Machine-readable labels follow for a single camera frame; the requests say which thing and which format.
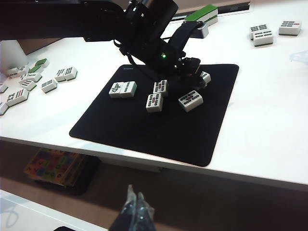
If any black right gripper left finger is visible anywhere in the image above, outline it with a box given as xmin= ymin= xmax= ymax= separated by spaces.
xmin=109 ymin=184 xmax=137 ymax=231

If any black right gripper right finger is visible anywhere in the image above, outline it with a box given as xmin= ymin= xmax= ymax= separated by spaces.
xmin=132 ymin=192 xmax=157 ymax=231

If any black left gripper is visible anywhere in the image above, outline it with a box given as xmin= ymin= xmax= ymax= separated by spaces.
xmin=172 ymin=57 xmax=208 ymax=90

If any three-bamboo mahjong tile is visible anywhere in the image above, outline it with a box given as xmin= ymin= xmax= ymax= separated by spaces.
xmin=199 ymin=71 xmax=212 ymax=85

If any red green bamboo mahjong tile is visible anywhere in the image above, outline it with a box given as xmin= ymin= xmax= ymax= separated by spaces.
xmin=153 ymin=79 xmax=169 ymax=97
xmin=145 ymin=93 xmax=164 ymax=113
xmin=178 ymin=90 xmax=204 ymax=113

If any two-bamboo mahjong tile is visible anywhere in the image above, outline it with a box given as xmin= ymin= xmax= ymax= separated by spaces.
xmin=120 ymin=81 xmax=138 ymax=98

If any bird print mahjong tile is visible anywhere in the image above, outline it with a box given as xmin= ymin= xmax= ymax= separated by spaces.
xmin=108 ymin=81 xmax=125 ymax=99

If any white robot base platform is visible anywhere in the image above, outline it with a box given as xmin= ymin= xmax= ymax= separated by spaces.
xmin=0 ymin=190 xmax=109 ymax=231

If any dark green bars mahjong tile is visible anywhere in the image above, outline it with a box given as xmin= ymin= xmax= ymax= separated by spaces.
xmin=252 ymin=29 xmax=275 ymax=48
xmin=249 ymin=24 xmax=268 ymax=40
xmin=64 ymin=66 xmax=78 ymax=81
xmin=40 ymin=78 xmax=58 ymax=94

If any bamboo mahjong tile red bar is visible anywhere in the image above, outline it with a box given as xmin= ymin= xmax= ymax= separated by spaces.
xmin=278 ymin=20 xmax=303 ymax=37

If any black logo plate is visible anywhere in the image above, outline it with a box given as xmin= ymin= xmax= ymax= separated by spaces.
xmin=53 ymin=225 xmax=77 ymax=231

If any black mouse mat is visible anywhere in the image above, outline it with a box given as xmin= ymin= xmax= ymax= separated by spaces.
xmin=69 ymin=64 xmax=240 ymax=167

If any colourful printed box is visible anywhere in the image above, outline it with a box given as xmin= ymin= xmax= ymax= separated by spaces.
xmin=23 ymin=148 xmax=82 ymax=188

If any brown cardboard box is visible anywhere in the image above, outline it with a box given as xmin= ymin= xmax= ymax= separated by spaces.
xmin=18 ymin=38 xmax=62 ymax=56

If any black looped cable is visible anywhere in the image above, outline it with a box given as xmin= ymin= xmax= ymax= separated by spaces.
xmin=114 ymin=39 xmax=145 ymax=67

